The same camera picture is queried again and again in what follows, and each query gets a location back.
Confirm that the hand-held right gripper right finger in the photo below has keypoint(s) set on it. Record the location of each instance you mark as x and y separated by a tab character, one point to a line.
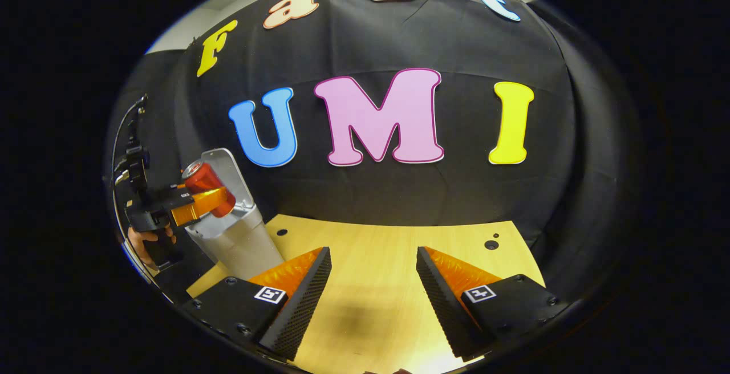
442	311

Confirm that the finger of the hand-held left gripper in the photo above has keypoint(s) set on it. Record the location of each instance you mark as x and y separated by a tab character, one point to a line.
197	208

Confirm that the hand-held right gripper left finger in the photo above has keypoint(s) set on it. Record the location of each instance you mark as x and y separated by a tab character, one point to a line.
302	305

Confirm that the red pop can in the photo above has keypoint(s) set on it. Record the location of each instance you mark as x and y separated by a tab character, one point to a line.
202	177

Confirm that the white desktop garbage bin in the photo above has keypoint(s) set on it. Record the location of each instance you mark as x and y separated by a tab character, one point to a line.
245	248

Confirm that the wooden desktop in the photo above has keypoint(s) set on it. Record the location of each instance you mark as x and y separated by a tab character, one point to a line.
376	248

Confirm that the black backdrop cloth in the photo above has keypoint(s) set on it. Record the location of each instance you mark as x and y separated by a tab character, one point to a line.
456	32

